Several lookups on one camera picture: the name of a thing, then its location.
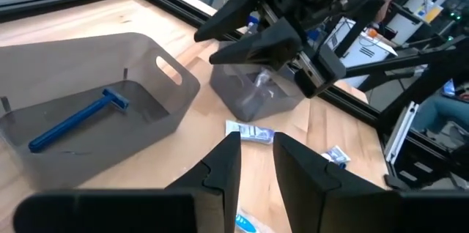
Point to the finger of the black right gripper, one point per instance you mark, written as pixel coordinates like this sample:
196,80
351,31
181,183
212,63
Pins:
238,6
264,48

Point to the silver aluminium profile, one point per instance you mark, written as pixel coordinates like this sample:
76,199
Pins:
401,134

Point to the blue white toothbrush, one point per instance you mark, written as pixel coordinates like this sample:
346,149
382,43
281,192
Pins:
244,223

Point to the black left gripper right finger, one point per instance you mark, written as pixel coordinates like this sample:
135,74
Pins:
322,200

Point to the smoky grey plastic bin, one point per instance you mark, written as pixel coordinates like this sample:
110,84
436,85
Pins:
234,94
55,64

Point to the small white toothpaste tube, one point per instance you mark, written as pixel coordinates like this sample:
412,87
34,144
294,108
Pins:
249,132
335,154

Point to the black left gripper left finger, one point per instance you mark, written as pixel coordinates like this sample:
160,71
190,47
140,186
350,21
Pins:
220,189

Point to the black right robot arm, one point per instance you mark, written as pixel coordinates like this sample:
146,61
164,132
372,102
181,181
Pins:
439,64

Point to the blue disposable razor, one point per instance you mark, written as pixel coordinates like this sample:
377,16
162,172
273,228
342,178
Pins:
73,121

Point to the white machine box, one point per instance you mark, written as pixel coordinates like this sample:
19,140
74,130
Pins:
359,50

